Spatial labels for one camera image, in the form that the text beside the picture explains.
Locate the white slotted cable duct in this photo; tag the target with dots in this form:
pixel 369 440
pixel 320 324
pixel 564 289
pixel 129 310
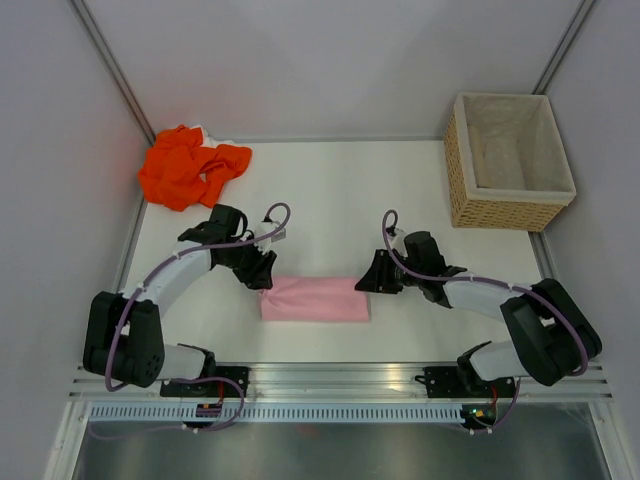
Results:
pixel 274 412

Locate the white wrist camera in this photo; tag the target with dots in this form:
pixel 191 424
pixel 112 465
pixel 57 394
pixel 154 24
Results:
pixel 395 237
pixel 268 232

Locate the pink t-shirt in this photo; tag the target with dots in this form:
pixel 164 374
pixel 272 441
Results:
pixel 314 299

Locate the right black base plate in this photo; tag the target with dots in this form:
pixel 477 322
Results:
pixel 453 383

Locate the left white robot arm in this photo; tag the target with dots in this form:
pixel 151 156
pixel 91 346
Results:
pixel 124 340

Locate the aluminium front rail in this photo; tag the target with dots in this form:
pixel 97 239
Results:
pixel 375 382

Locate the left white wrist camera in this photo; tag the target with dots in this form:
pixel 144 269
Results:
pixel 268 232

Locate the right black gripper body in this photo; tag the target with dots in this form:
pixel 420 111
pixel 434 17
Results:
pixel 414 279

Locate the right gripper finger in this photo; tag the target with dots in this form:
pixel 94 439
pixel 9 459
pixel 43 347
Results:
pixel 380 272
pixel 377 288

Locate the left corner aluminium post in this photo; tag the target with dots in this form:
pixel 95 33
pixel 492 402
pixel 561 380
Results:
pixel 101 46

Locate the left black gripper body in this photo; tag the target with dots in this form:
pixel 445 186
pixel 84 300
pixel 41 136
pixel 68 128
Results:
pixel 242 257

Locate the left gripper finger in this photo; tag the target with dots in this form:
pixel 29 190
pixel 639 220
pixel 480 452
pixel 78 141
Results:
pixel 267 264
pixel 260 281

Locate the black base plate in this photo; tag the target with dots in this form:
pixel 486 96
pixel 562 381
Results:
pixel 453 383
pixel 210 389

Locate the orange t-shirt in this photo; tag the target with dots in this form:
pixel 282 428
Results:
pixel 178 172

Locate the corner aluminium post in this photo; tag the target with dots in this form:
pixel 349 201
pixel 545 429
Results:
pixel 101 46
pixel 578 21

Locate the white t-shirt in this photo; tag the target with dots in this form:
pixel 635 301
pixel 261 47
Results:
pixel 207 140

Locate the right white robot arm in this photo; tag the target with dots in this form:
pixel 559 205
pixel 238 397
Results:
pixel 550 337

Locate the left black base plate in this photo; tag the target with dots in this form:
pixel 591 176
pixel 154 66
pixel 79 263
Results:
pixel 210 389

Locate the right table side rail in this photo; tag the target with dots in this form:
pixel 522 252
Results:
pixel 543 255

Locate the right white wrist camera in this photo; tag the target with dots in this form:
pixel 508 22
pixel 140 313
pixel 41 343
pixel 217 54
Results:
pixel 395 237

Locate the back table edge rail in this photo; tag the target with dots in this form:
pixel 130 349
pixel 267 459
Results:
pixel 329 139

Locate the right corner aluminium post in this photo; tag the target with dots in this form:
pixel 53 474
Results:
pixel 578 21

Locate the wicker basket with liner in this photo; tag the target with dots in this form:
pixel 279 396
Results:
pixel 506 163

